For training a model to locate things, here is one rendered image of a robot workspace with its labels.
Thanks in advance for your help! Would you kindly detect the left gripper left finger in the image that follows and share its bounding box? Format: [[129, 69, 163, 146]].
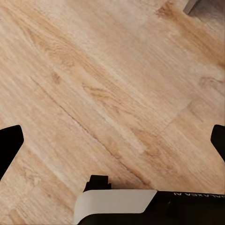
[[0, 125, 24, 180]]

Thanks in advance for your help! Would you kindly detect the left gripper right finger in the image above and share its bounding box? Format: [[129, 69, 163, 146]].
[[210, 125, 225, 161]]

